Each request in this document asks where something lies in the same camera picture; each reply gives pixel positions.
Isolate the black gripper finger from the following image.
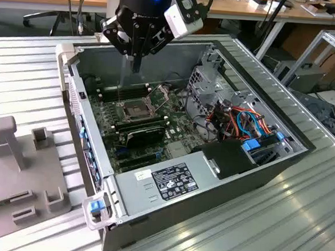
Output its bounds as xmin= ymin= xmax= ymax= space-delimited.
xmin=135 ymin=22 xmax=176 ymax=76
xmin=98 ymin=15 xmax=142 ymax=73

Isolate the metal socket cover frame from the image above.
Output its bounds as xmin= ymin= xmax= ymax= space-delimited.
xmin=143 ymin=83 xmax=172 ymax=112

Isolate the CPU socket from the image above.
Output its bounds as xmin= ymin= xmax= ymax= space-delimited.
xmin=115 ymin=96 xmax=156 ymax=123

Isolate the black office chair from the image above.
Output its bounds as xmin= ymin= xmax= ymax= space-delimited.
xmin=21 ymin=7 xmax=92 ymax=39

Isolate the metal disk bay cage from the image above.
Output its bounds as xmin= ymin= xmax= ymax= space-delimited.
xmin=184 ymin=64 xmax=266 ymax=124

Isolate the green motherboard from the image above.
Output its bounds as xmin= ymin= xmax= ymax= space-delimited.
xmin=79 ymin=78 xmax=214 ymax=181

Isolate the white box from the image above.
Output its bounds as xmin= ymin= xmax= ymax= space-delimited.
xmin=247 ymin=0 xmax=288 ymax=13

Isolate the black graphics card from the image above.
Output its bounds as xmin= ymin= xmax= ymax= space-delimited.
xmin=124 ymin=123 xmax=168 ymax=151

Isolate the silver heat sink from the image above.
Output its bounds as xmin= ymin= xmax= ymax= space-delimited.
xmin=165 ymin=139 xmax=190 ymax=160

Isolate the black tripod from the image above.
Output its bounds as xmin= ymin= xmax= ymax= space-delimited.
xmin=251 ymin=0 xmax=290 ymax=56

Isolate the black plastic shroud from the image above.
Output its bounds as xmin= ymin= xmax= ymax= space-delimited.
xmin=189 ymin=136 xmax=261 ymax=183

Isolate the hard disk in blue carrier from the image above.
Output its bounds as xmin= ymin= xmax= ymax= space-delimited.
xmin=239 ymin=135 xmax=284 ymax=168

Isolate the large cardboard box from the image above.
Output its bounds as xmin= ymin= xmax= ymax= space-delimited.
xmin=280 ymin=24 xmax=335 ymax=75

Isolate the open cardboard tray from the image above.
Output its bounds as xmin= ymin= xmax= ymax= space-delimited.
xmin=300 ymin=0 xmax=335 ymax=19

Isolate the silver power supply unit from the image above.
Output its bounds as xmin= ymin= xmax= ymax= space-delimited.
xmin=111 ymin=144 xmax=221 ymax=223

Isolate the dark case side panel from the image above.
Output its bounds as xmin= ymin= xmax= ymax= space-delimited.
xmin=287 ymin=88 xmax=335 ymax=141

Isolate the blue case latch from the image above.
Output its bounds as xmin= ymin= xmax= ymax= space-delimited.
xmin=88 ymin=199 xmax=106 ymax=215

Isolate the grey parts rack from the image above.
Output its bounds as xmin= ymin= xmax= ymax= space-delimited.
xmin=0 ymin=115 xmax=79 ymax=251

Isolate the open black PC case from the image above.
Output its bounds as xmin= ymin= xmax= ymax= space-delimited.
xmin=41 ymin=28 xmax=325 ymax=251

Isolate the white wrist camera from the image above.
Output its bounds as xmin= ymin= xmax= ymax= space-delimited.
xmin=161 ymin=0 xmax=206 ymax=42

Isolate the thin black wire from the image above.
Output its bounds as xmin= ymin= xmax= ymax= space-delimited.
xmin=163 ymin=70 xmax=189 ymax=90

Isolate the thin wire locking lever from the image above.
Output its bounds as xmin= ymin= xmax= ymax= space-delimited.
xmin=116 ymin=80 xmax=124 ymax=103

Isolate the thick black wire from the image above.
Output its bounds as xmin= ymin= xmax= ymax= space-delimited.
xmin=180 ymin=86 xmax=217 ymax=144

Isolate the orange wire bundle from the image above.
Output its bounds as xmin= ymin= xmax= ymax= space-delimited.
xmin=206 ymin=103 xmax=276 ymax=140

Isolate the blue wire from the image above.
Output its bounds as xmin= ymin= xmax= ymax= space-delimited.
xmin=235 ymin=108 xmax=266 ymax=139

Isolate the grey box with handle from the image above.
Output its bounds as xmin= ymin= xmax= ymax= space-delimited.
xmin=273 ymin=58 xmax=327 ymax=96

